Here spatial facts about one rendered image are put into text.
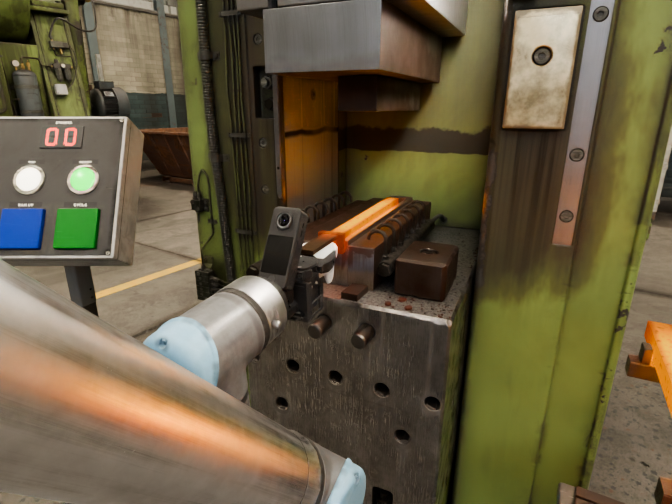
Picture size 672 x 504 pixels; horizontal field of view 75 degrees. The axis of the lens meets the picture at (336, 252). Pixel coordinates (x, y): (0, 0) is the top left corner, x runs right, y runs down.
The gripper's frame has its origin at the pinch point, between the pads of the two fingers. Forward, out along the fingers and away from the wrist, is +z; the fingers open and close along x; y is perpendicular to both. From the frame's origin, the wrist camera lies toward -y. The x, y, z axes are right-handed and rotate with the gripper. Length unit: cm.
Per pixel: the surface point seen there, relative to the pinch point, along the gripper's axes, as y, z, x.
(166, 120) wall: 37, 658, -691
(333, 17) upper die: -34.1, 4.5, -0.1
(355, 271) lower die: 5.6, 2.7, 4.1
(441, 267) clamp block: 2.6, 3.0, 18.8
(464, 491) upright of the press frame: 60, 14, 25
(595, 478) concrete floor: 104, 78, 63
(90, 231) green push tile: -0.8, -12.5, -41.1
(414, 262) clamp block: 2.5, 3.1, 14.4
